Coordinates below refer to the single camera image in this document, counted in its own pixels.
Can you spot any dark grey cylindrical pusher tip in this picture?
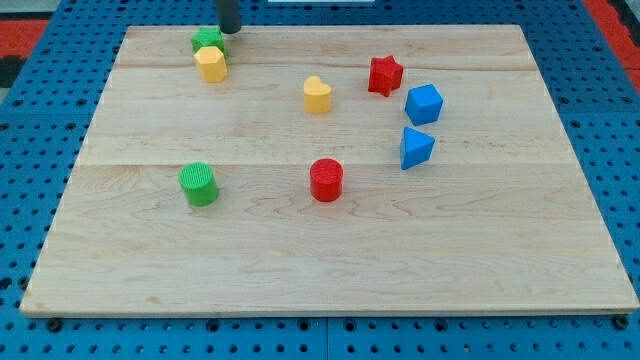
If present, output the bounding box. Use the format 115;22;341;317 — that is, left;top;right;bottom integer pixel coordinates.
215;0;242;34

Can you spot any green star block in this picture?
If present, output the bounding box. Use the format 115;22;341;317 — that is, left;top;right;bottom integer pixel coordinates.
191;27;228;59

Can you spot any yellow heart block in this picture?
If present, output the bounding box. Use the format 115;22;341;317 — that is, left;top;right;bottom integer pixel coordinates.
303;76;332;114

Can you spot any red star block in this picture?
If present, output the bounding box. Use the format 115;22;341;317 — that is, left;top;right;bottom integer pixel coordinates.
368;55;404;97

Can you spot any yellow hexagon block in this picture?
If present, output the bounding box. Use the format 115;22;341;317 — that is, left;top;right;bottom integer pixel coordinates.
193;46;228;83

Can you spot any green cylinder block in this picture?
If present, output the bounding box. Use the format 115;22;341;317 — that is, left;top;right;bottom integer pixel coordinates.
178;162;219;207

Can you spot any red cylinder block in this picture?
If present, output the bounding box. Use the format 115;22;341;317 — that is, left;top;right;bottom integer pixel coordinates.
310;158;344;202

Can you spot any blue cube block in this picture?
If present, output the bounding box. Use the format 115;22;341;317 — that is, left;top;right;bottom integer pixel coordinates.
405;84;444;126

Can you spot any wooden board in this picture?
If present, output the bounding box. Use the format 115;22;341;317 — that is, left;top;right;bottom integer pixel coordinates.
21;25;639;318

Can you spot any blue triangle block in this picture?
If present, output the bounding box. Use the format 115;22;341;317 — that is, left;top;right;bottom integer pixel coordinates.
400;127;436;170

